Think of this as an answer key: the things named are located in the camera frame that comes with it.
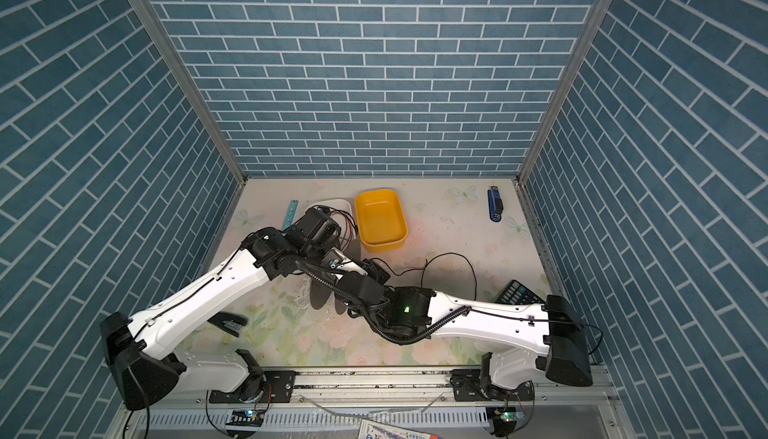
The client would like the black cable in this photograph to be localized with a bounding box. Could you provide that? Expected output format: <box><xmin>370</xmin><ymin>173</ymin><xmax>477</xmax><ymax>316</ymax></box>
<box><xmin>374</xmin><ymin>251</ymin><xmax>479</xmax><ymax>302</ymax></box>

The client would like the grey cable spool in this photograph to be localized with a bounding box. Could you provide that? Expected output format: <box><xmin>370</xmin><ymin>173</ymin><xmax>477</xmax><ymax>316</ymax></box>
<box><xmin>309</xmin><ymin>239</ymin><xmax>361</xmax><ymax>315</ymax></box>

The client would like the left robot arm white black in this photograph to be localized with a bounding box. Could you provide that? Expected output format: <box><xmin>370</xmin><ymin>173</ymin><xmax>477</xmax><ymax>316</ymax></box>
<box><xmin>100</xmin><ymin>205</ymin><xmax>357</xmax><ymax>411</ymax></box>

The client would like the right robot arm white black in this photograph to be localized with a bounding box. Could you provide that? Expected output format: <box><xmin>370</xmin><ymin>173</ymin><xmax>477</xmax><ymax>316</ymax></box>
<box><xmin>321</xmin><ymin>251</ymin><xmax>593</xmax><ymax>389</ymax></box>

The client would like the white plastic tray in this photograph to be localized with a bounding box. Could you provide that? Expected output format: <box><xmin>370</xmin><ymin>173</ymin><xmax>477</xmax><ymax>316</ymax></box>
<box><xmin>306</xmin><ymin>198</ymin><xmax>357</xmax><ymax>240</ymax></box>

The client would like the yellow plastic tray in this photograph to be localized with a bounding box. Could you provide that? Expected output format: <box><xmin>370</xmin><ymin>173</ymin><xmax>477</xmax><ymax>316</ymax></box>
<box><xmin>354</xmin><ymin>189</ymin><xmax>409</xmax><ymax>253</ymax></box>

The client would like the black stapler on table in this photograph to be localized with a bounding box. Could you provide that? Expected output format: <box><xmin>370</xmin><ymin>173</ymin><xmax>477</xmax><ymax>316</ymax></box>
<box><xmin>207</xmin><ymin>311</ymin><xmax>248</xmax><ymax>338</ymax></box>

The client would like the printed paper sheet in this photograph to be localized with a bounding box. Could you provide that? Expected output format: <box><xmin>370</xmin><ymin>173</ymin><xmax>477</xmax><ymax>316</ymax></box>
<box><xmin>357</xmin><ymin>420</ymin><xmax>440</xmax><ymax>439</ymax></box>

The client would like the black remote control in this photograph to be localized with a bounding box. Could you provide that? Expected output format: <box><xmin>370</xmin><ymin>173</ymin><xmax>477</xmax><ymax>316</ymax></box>
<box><xmin>495</xmin><ymin>280</ymin><xmax>545</xmax><ymax>305</ymax></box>

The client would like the blue stapler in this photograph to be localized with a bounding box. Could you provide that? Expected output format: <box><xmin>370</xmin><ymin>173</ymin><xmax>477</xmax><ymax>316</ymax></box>
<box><xmin>487</xmin><ymin>186</ymin><xmax>504</xmax><ymax>223</ymax></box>

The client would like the left green circuit board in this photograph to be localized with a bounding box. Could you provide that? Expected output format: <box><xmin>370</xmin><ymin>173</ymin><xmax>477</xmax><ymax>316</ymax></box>
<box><xmin>225</xmin><ymin>409</ymin><xmax>266</xmax><ymax>428</ymax></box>

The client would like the green circuit board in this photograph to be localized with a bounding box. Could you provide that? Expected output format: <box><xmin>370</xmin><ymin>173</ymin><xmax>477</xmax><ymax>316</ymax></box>
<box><xmin>485</xmin><ymin>406</ymin><xmax>527</xmax><ymax>438</ymax></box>
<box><xmin>225</xmin><ymin>409</ymin><xmax>266</xmax><ymax>428</ymax></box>

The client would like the right green circuit board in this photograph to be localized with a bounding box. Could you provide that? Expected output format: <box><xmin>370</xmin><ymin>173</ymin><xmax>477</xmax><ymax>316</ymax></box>
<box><xmin>485</xmin><ymin>406</ymin><xmax>527</xmax><ymax>438</ymax></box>

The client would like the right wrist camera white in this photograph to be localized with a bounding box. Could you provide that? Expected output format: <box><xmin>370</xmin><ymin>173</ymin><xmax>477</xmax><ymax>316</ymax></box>
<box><xmin>321</xmin><ymin>248</ymin><xmax>367</xmax><ymax>276</ymax></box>

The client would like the red cable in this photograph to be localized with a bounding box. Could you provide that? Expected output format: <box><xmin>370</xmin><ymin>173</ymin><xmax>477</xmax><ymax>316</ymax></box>
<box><xmin>332</xmin><ymin>209</ymin><xmax>358</xmax><ymax>248</ymax></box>

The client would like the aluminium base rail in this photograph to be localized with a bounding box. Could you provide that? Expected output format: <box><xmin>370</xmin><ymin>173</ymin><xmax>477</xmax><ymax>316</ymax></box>
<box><xmin>105</xmin><ymin>366</ymin><xmax>634</xmax><ymax>438</ymax></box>

